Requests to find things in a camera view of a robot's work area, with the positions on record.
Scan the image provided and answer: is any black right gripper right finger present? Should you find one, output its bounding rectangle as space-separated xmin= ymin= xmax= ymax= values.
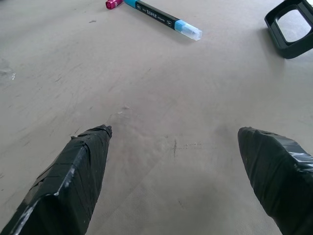
xmin=237 ymin=126 xmax=313 ymax=235

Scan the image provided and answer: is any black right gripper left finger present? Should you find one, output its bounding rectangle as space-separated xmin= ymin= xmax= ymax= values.
xmin=0 ymin=125 xmax=112 ymax=235

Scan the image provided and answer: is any black plastic tray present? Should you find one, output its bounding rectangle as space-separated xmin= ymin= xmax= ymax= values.
xmin=264 ymin=0 xmax=313 ymax=60

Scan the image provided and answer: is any black and blue marker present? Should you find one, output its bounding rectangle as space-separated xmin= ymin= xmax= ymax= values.
xmin=123 ymin=0 xmax=203 ymax=41

